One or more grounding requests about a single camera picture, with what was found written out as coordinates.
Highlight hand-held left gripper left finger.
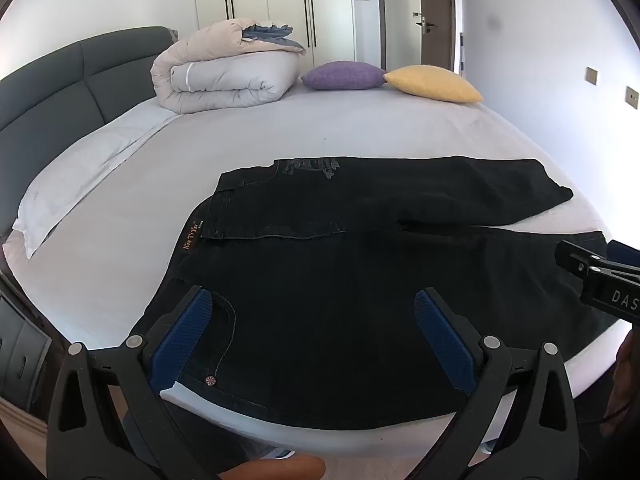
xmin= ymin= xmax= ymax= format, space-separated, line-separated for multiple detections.
xmin=45 ymin=286 xmax=223 ymax=480

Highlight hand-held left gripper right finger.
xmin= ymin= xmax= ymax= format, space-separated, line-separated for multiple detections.
xmin=414 ymin=287 xmax=582 ymax=480

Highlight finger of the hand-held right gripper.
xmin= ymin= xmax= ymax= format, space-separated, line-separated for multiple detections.
xmin=555 ymin=240 xmax=640 ymax=322
xmin=606 ymin=240 xmax=640 ymax=278

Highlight black denim pants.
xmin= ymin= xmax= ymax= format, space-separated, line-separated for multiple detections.
xmin=127 ymin=156 xmax=618 ymax=432

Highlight person's right forearm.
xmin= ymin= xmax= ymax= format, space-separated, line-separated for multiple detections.
xmin=600 ymin=331 xmax=640 ymax=431

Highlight dark bedside cabinet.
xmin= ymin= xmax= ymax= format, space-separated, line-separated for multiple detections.
xmin=0 ymin=270 xmax=53 ymax=413

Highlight person's leg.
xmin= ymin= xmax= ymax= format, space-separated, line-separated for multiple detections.
xmin=248 ymin=455 xmax=327 ymax=480

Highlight white pillow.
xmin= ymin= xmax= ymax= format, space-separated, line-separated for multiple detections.
xmin=11 ymin=109 xmax=182 ymax=260

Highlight bed with white sheet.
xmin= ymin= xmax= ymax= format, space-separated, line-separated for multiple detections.
xmin=2 ymin=75 xmax=621 ymax=453

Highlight folded beige grey duvet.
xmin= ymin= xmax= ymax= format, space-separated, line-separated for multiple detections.
xmin=150 ymin=18 xmax=307 ymax=115

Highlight yellow cushion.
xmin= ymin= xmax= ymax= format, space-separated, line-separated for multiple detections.
xmin=383 ymin=65 xmax=485 ymax=105

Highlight purple cushion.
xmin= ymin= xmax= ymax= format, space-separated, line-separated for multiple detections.
xmin=300 ymin=61 xmax=389 ymax=92

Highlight grey padded headboard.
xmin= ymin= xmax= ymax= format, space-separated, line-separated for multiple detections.
xmin=0 ymin=26 xmax=180 ymax=152

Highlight blue grey folded cloth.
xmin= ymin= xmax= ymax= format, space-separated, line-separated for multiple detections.
xmin=242 ymin=23 xmax=297 ymax=44

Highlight dark brown door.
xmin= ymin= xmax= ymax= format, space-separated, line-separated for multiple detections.
xmin=418 ymin=0 xmax=457 ymax=72

